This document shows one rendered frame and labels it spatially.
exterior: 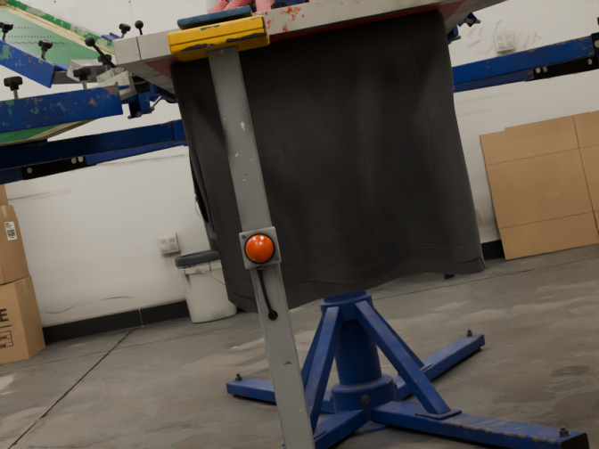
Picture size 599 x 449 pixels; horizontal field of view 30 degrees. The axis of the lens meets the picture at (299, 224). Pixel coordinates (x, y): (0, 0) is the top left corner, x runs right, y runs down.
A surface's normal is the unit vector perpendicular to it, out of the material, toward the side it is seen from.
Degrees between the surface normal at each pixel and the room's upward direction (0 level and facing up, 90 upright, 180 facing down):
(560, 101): 90
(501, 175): 78
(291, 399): 90
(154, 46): 90
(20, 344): 90
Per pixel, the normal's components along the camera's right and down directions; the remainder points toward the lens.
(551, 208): -0.04, -0.15
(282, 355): 0.02, 0.11
